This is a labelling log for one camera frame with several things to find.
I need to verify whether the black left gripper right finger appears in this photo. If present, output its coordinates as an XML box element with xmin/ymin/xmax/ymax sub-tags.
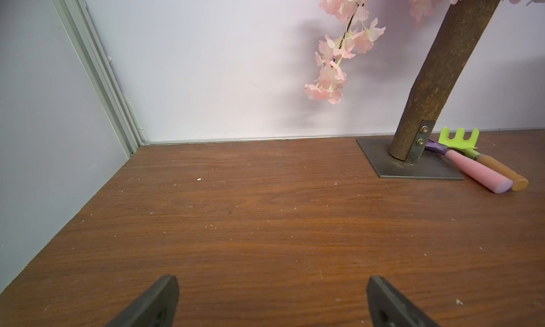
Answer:
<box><xmin>366</xmin><ymin>275</ymin><xmax>439</xmax><ymax>327</ymax></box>

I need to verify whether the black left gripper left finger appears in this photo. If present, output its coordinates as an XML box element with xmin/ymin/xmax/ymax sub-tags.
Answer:
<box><xmin>106</xmin><ymin>275</ymin><xmax>180</xmax><ymax>327</ymax></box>

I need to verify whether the pink cherry blossom tree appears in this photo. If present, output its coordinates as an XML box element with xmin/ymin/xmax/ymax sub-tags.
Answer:
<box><xmin>305</xmin><ymin>0</ymin><xmax>544</xmax><ymax>163</ymax></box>

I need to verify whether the green rake wooden handle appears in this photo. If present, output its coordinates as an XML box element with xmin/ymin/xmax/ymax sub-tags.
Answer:
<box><xmin>438</xmin><ymin>127</ymin><xmax>529</xmax><ymax>192</ymax></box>

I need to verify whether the purple fork pink handle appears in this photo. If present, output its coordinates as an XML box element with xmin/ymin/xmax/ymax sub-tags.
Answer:
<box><xmin>426</xmin><ymin>139</ymin><xmax>513</xmax><ymax>194</ymax></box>

